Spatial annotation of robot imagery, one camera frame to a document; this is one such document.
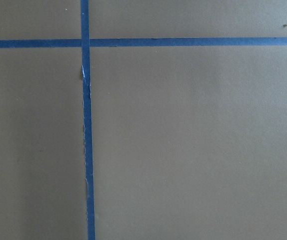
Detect right vertical blue tape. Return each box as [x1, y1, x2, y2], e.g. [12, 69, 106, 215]
[80, 0, 96, 240]

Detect right horizontal blue tape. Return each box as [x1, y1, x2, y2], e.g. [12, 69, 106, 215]
[0, 37, 287, 49]

